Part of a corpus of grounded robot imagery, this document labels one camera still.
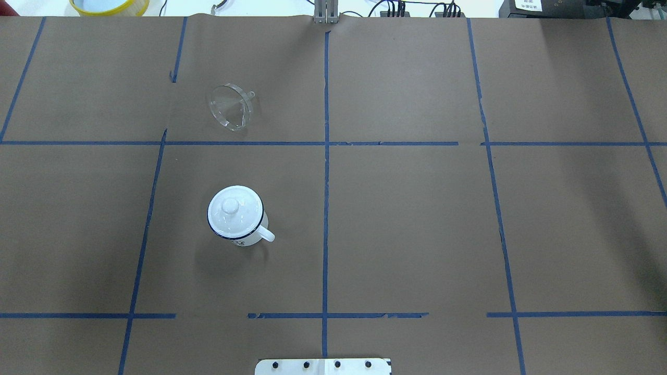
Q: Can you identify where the white ceramic lid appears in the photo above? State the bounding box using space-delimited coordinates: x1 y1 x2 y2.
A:
208 185 263 235

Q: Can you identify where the clear glass funnel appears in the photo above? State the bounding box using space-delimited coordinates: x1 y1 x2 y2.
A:
206 83 256 131

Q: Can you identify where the white enamel mug blue rim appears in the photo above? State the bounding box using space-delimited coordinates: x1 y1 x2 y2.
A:
207 186 276 247

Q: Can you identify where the yellow tape roll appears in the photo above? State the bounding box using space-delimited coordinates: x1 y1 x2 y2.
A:
69 1 150 17

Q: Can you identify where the aluminium frame post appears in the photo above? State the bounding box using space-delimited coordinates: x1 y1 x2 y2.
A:
311 0 340 24

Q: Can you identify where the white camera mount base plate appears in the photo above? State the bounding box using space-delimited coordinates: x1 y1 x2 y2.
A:
254 358 392 374

